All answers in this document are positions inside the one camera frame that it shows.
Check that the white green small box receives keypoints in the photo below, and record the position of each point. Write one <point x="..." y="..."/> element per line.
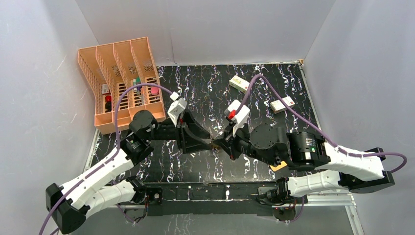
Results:
<point x="239" y="83"/>

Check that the white red small box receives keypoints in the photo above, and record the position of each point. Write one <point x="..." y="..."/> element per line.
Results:
<point x="277" y="106"/>

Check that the orange plastic file organizer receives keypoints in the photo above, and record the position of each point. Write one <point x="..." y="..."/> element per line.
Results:
<point x="110" y="69"/>

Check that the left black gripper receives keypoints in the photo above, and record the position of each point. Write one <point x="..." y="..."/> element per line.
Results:
<point x="183" y="132"/>

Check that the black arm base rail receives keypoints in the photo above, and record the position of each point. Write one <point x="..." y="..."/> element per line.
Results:
<point x="222" y="198"/>

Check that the red black item in organizer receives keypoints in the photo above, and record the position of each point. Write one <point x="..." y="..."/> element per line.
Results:
<point x="108" y="103"/>

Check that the pink eraser in organizer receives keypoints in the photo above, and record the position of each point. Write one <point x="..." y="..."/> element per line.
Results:
<point x="154" y="91"/>

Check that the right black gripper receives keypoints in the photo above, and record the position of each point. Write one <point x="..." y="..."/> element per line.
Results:
<point x="229" y="143"/>

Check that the orange spiral notebook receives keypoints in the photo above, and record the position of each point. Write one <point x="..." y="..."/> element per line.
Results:
<point x="278" y="167"/>

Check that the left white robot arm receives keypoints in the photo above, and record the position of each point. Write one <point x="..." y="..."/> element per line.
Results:
<point x="73" y="202"/>

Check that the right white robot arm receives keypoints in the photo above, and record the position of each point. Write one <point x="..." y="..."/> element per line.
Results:
<point x="303" y="151"/>

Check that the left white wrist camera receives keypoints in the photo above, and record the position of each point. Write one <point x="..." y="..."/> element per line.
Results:
<point x="176" y="108"/>

